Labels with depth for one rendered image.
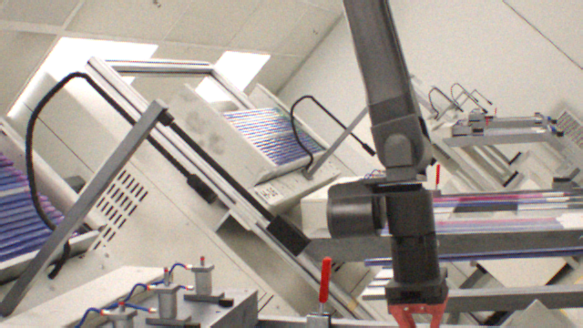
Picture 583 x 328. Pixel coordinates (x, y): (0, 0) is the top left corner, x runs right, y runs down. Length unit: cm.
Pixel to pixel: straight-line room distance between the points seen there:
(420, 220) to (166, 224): 116
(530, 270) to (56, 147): 312
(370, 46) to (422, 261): 27
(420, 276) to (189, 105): 123
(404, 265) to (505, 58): 753
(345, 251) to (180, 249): 42
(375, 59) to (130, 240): 123
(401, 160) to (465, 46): 755
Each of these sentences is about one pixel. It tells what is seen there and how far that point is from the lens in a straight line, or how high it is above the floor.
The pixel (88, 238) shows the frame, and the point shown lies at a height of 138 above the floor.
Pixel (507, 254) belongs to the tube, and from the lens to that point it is 138.
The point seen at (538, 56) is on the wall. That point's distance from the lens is 844.
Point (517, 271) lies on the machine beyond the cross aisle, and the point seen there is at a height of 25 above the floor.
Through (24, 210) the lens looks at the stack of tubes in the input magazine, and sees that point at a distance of 116.
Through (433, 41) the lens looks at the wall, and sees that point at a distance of 850.
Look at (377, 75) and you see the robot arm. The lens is 97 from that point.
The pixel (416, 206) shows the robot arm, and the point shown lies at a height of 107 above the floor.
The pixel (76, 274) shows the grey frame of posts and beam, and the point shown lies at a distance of 117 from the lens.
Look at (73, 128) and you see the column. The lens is 435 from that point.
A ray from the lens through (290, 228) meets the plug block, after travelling 83.
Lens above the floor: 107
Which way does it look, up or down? 8 degrees up
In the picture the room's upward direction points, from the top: 47 degrees counter-clockwise
